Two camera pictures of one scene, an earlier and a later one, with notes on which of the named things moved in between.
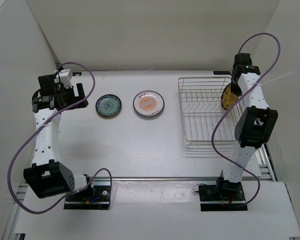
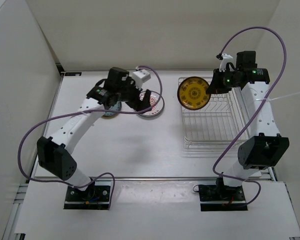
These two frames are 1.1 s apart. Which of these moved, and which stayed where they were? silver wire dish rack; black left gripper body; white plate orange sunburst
Moved: black left gripper body
Stayed: silver wire dish rack; white plate orange sunburst
